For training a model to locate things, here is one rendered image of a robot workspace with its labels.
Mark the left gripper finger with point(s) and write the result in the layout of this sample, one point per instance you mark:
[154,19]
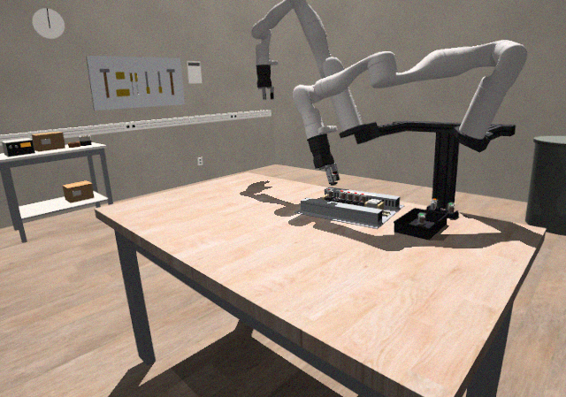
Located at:
[328,173]
[334,168]

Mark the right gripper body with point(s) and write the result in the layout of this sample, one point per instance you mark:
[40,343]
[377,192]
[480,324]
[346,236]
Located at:
[263,71]

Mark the clear relay with orange button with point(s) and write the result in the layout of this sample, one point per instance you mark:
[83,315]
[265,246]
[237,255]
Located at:
[433,204]

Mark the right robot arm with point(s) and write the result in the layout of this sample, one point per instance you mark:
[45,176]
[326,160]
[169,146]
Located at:
[343,103]

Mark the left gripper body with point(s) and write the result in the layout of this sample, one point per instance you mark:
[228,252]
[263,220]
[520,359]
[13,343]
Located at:
[319,144]

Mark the clear relay with green button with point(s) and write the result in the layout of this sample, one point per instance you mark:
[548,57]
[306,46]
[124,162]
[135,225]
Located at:
[421,219]
[451,208]

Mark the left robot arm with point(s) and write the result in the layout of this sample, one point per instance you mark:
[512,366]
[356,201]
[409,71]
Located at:
[508,57]

